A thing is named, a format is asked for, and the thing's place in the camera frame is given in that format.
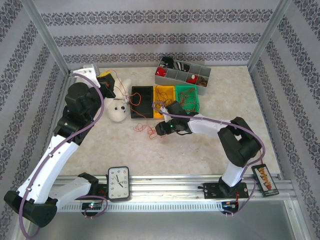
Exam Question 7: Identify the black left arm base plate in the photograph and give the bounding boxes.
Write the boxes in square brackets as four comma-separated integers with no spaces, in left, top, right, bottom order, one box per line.
[97,183,110,199]

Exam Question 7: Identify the red hat with white pompom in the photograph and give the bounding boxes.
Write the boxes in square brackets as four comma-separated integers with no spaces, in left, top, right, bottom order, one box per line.
[186,73,199,85]

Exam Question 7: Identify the black white striped sock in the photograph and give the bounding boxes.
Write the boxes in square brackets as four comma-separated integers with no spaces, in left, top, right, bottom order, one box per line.
[172,61,191,72]

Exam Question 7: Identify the black plastic bin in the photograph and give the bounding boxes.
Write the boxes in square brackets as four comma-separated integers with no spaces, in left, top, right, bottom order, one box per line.
[130,85,155,119]

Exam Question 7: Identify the slotted grey cable duct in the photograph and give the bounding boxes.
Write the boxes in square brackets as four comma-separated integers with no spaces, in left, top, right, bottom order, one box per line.
[57,201,223,213]

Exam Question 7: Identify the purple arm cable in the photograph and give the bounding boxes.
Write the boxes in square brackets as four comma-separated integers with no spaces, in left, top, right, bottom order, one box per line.
[19,72,109,238]
[151,101,265,218]

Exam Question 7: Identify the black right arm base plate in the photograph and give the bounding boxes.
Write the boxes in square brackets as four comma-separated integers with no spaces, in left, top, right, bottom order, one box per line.
[203,182,248,200]

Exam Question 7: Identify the grey divided organizer box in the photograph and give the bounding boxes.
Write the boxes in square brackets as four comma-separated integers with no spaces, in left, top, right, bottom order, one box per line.
[154,56,212,96]

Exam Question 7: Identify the aluminium frame post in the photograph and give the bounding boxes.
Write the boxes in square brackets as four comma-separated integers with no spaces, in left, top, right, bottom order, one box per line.
[21,0,72,76]
[246,0,293,73]

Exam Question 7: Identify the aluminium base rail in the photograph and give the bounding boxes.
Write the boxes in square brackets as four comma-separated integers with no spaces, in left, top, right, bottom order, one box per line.
[23,173,295,201]

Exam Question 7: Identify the green plastic bin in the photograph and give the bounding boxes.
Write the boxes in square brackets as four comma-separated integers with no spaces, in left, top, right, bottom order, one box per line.
[174,84,201,115]

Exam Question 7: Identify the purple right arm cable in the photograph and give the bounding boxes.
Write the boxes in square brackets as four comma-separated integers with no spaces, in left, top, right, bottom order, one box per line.
[151,101,265,218]

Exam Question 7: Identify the white plush bunny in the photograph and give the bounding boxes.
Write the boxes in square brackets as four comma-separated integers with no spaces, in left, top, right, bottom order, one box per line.
[103,78,133,123]

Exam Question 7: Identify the black framed analog clock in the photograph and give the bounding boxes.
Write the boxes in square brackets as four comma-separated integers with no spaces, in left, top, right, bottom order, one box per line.
[107,166,131,202]

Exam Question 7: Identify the yellow plastic bin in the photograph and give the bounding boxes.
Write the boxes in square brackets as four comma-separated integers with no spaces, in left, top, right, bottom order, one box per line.
[152,85,176,119]

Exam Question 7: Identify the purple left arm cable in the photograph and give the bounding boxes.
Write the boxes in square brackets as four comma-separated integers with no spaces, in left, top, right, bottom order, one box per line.
[19,72,109,238]

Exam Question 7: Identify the dark red thin cable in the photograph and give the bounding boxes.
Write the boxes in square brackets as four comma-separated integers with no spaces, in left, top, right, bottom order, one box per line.
[155,87,176,111]

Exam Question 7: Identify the black power distribution board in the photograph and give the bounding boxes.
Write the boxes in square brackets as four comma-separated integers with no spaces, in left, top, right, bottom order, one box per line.
[251,164,280,198]

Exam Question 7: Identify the orange-red thin cable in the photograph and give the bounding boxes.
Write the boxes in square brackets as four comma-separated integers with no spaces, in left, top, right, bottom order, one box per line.
[109,69,159,140]

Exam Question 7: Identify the red and white cloth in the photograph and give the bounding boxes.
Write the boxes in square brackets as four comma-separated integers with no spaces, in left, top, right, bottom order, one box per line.
[155,66,168,78]

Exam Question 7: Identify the small controller board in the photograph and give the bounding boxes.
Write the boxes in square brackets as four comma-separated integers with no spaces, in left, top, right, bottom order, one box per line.
[221,201,240,212]
[81,202,102,211]

